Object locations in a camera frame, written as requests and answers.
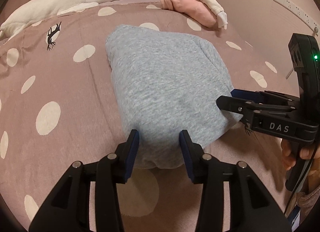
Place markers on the grey shirt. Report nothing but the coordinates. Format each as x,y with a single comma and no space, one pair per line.
162,84

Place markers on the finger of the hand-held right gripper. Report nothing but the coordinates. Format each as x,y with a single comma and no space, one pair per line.
241,93
232,105

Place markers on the folded pink cloth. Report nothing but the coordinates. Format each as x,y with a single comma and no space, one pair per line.
190,6

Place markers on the person's right hand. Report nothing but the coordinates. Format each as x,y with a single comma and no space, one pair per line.
286,155

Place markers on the white goose plush toy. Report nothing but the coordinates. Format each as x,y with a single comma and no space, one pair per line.
50,1

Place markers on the white power strip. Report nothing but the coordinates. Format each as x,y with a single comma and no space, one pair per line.
292,5

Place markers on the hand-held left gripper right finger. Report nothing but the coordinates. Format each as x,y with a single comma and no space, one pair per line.
186,151

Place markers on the pink polka dot bedsheet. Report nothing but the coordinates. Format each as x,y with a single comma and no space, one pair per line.
62,84

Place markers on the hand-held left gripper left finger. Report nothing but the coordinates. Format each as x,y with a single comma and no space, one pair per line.
132,151

